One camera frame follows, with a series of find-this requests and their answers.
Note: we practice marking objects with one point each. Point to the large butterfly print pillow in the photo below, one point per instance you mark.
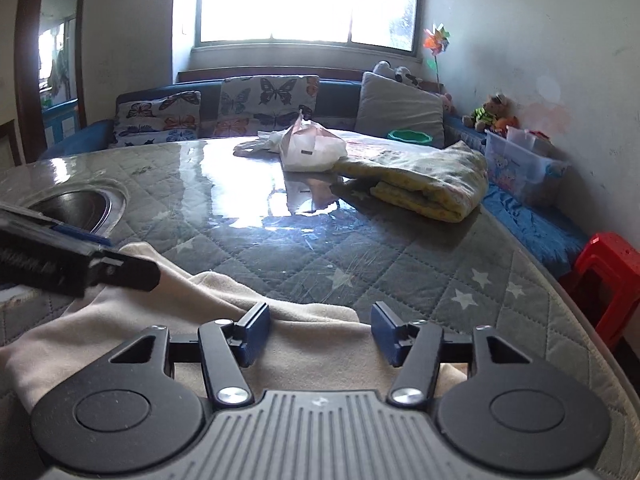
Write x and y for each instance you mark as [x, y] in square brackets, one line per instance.
[265, 102]

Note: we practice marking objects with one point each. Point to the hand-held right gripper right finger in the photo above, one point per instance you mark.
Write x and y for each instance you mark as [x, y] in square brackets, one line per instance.
[385, 335]

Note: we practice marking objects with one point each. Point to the small butterfly print pillow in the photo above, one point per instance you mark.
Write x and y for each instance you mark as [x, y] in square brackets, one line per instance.
[150, 137]
[160, 110]

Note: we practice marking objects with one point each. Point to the window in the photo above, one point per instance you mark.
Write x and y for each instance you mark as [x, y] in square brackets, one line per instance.
[300, 0]

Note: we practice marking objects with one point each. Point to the clear plastic storage box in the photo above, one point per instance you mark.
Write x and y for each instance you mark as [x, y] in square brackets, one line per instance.
[520, 170]

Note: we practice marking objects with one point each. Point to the red plastic stool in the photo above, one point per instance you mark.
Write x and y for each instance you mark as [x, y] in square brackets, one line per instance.
[607, 280]

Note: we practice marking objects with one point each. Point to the folded yellow green blanket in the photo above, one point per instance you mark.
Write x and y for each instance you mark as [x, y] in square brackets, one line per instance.
[425, 175]

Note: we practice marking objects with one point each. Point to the grey pillow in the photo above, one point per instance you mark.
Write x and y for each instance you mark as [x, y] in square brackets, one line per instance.
[400, 105]

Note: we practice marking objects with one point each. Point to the pink plastic bag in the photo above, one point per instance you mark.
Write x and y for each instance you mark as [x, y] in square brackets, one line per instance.
[315, 150]

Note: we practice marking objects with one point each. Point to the teddy bear toy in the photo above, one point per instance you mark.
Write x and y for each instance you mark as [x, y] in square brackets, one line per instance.
[492, 112]

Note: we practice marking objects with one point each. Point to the green bowl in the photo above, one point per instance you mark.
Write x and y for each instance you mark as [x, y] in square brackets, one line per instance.
[410, 136]

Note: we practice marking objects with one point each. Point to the dark wooden door frame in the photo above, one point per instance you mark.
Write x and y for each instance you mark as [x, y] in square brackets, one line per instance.
[25, 60]

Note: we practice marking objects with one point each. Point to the blue sofa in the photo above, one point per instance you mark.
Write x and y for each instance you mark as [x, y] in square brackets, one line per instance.
[530, 220]

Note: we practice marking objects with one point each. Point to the colourful pinwheel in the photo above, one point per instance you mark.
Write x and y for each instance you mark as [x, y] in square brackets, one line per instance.
[437, 40]

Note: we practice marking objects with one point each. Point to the beige garment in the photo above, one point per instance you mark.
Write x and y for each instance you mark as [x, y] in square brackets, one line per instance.
[310, 350]

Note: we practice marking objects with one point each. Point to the white crumpled cloth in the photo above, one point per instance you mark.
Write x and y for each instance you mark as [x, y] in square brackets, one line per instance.
[260, 145]

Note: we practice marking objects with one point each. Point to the grey quilted star table cover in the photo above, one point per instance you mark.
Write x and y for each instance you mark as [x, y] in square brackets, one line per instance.
[425, 270]

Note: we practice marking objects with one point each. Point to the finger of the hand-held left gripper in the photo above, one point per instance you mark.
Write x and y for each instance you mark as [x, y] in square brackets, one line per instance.
[75, 232]
[130, 272]

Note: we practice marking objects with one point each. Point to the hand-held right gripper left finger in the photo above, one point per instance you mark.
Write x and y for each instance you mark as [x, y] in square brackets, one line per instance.
[257, 335]

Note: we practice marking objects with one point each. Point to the blue low cabinet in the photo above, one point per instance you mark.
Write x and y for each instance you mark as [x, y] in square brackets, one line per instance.
[62, 122]

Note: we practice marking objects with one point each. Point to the panda plush toy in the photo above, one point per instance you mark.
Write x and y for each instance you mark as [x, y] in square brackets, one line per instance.
[405, 72]

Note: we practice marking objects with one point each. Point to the round built-in table stove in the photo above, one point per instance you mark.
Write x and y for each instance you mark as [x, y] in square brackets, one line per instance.
[75, 207]

